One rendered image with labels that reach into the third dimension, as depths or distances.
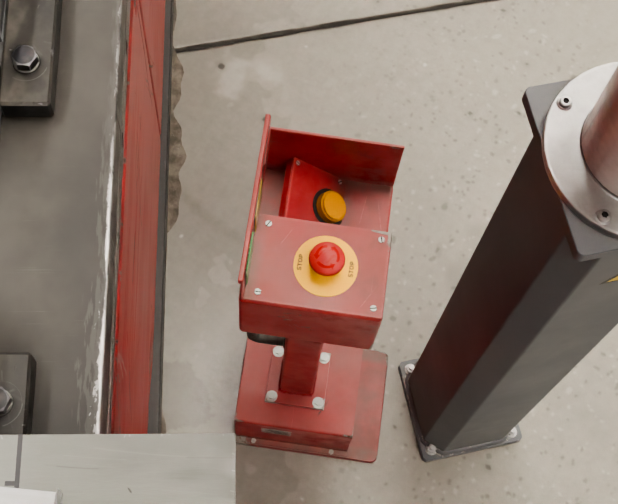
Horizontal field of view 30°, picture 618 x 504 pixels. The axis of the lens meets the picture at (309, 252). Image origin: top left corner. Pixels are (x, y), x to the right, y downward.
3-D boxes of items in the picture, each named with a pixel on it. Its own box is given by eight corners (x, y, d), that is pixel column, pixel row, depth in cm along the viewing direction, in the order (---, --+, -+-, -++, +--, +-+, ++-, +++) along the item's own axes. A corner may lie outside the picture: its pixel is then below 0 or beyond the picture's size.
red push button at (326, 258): (340, 287, 126) (343, 276, 123) (305, 282, 126) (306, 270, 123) (345, 254, 127) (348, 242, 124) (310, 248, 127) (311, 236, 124)
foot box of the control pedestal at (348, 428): (375, 464, 197) (383, 450, 186) (232, 443, 197) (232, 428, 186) (388, 354, 204) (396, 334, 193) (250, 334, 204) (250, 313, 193)
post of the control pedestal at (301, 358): (311, 396, 188) (335, 287, 138) (279, 391, 188) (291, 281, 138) (316, 364, 190) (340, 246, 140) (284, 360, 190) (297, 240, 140)
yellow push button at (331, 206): (333, 229, 137) (345, 225, 135) (309, 219, 135) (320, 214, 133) (337, 201, 138) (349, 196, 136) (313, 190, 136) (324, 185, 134)
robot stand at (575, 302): (493, 345, 206) (696, 56, 113) (521, 441, 200) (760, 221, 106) (397, 364, 203) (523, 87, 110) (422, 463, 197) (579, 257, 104)
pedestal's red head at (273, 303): (371, 350, 135) (389, 302, 119) (238, 331, 135) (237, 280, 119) (389, 199, 143) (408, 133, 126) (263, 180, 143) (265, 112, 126)
